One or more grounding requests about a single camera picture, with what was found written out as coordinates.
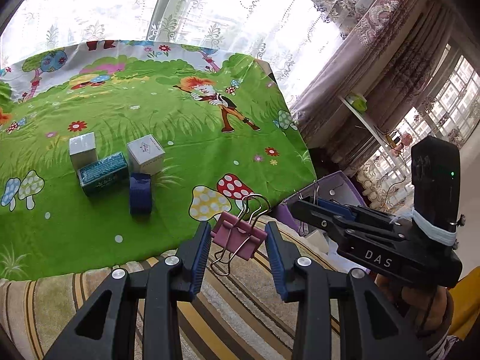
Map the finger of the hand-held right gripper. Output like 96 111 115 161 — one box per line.
318 198 412 226
292 199 399 247

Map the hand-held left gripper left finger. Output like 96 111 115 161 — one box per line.
43 222 213 360

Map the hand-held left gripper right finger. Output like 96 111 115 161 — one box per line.
264 222 430 360

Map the beige cardboard box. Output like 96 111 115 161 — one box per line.
305 230 331 252

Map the purple cardboard storage box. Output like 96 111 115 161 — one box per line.
275 170 367 256

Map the pink binder clip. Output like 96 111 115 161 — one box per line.
209 193 272 277

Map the person's right forearm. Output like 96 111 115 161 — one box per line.
419 266 480 360

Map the person's right hand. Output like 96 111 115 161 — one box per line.
375 272 454 336

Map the striped tasselled blanket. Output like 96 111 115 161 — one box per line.
0 228 377 360

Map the white curved shelf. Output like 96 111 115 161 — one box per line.
338 95 399 148

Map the yellow black figurine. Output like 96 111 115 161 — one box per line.
382 127 414 155

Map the dark blue box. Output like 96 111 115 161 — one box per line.
129 172 153 217

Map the green tissue pack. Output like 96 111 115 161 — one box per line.
344 93 368 114

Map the green cartoon printed cloth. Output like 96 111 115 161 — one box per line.
0 39 318 283

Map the white cube box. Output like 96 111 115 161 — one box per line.
127 134 166 176

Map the cream lace curtain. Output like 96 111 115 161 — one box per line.
355 44 480 204

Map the teal patterned box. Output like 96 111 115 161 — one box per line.
77 152 129 198

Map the mauve patterned curtain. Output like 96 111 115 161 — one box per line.
290 0 455 181

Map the silver white tall box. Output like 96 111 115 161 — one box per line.
69 132 99 169

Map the white embroidered sheer curtain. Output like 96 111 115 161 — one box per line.
0 0 340 95

